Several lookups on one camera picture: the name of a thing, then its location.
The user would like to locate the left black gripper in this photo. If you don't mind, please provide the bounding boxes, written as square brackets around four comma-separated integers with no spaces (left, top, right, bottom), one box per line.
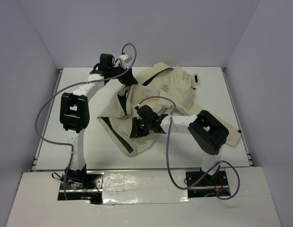
[108,61,138,87]

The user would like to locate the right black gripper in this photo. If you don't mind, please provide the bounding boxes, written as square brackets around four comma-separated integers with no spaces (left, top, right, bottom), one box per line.
[130,116,152,138]

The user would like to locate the cream jacket with black zipper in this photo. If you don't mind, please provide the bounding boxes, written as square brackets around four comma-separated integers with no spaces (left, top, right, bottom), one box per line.
[96,61,241,158]

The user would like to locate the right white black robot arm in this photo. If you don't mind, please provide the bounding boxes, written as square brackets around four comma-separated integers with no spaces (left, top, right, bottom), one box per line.
[130,105,229,185]

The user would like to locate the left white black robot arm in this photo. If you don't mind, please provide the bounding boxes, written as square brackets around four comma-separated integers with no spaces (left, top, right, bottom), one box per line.
[60,53,138,188]

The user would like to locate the white foam front board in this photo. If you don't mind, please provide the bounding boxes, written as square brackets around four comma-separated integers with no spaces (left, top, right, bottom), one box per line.
[7,167,281,227]

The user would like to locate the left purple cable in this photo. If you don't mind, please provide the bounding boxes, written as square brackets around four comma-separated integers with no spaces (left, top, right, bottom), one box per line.
[34,43,138,201]

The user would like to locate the purple cable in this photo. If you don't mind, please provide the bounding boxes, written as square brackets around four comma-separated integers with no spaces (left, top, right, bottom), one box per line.
[136,96,240,201]
[34,43,138,201]

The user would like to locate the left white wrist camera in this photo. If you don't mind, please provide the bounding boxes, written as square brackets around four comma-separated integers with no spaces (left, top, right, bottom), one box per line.
[119,53,133,65]

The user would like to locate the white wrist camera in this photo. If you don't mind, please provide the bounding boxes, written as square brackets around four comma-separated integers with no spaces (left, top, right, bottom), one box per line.
[119,53,133,65]
[135,105,141,113]

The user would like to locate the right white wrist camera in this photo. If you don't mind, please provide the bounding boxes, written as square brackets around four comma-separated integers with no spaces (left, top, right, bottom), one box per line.
[135,105,141,113]

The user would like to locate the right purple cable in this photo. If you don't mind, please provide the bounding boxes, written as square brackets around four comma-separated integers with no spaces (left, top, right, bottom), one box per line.
[136,96,240,201]

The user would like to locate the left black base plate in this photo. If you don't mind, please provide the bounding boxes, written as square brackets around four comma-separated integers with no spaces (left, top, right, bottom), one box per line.
[52,172,103,204]

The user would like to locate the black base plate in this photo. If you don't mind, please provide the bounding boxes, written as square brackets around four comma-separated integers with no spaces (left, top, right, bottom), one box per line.
[184,170,231,198]
[52,172,103,204]

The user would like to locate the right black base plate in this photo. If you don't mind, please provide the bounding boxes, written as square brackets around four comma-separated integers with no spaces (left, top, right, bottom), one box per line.
[184,170,231,198]

